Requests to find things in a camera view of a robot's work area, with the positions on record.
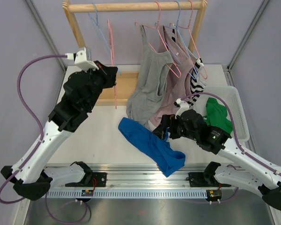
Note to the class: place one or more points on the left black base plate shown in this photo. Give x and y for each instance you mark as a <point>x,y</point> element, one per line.
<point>94,179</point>

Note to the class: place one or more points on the pink hanger under grey top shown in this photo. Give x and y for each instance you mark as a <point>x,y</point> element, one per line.
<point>157,27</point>

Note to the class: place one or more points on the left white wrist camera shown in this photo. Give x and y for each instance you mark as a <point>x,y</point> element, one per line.
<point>83,59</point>

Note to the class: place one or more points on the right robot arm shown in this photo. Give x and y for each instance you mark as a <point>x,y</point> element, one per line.
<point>223,144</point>

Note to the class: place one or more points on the pink hanger under striped top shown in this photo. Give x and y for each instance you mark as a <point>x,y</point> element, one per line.
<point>200,6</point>

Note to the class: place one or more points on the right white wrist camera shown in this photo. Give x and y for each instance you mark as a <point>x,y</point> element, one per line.
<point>182,107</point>

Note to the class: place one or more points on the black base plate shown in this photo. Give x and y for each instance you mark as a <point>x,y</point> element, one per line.
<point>94,179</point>
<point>198,179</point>

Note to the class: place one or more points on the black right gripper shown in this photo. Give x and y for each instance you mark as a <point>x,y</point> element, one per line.
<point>160,131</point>

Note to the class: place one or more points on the blue tank top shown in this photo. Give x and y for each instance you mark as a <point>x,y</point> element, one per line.
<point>167,160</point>

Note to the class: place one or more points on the black white striped top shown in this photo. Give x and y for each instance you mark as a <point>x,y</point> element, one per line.
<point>196,84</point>

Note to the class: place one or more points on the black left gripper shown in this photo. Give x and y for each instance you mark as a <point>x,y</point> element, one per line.
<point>108,73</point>

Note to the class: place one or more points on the white slotted cable duct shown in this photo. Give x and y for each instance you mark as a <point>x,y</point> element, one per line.
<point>128,194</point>

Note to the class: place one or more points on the pink wire hanger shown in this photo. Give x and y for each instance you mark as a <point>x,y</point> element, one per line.
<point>112,58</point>

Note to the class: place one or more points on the blue hanger under mauve top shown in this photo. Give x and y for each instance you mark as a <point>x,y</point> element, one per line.
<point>180,41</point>

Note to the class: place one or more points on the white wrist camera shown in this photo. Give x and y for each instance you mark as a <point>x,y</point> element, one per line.
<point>182,107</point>
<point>83,59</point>

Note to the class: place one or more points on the green tank top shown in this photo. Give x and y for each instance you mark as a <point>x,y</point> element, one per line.
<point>216,115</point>

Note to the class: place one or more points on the grey tank top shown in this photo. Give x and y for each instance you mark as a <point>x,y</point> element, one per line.
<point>151,85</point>

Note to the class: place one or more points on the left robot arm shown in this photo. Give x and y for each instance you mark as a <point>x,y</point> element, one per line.
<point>30,178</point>

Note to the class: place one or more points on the light blue wire hanger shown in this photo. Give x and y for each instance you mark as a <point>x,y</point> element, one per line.
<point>100,34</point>

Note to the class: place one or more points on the white plastic basket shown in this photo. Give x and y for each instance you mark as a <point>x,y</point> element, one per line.
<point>230,96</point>

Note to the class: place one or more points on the aluminium mounting rail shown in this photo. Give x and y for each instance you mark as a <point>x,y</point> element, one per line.
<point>145,174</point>

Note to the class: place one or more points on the mauve tank top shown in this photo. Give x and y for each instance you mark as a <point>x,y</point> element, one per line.
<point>178,80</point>

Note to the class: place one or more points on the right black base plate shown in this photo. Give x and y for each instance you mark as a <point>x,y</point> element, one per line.
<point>198,179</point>

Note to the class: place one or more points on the wooden clothes rack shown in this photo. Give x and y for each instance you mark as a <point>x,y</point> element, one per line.
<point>126,81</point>

